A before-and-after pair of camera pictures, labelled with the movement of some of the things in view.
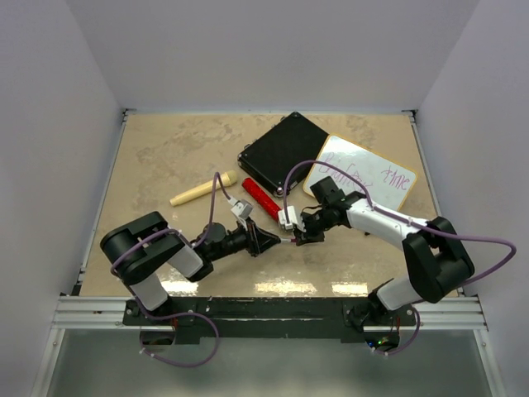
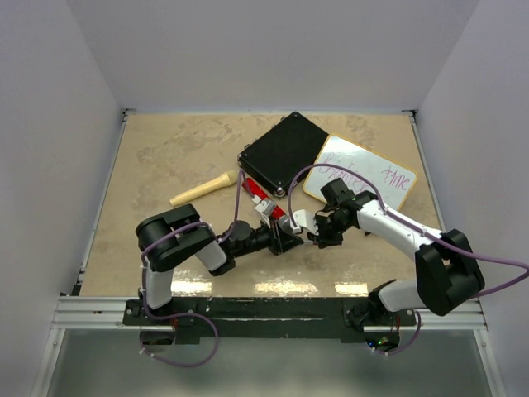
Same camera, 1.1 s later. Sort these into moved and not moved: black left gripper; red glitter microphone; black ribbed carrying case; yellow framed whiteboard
Moved: black left gripper
Not moved: black ribbed carrying case; yellow framed whiteboard; red glitter microphone
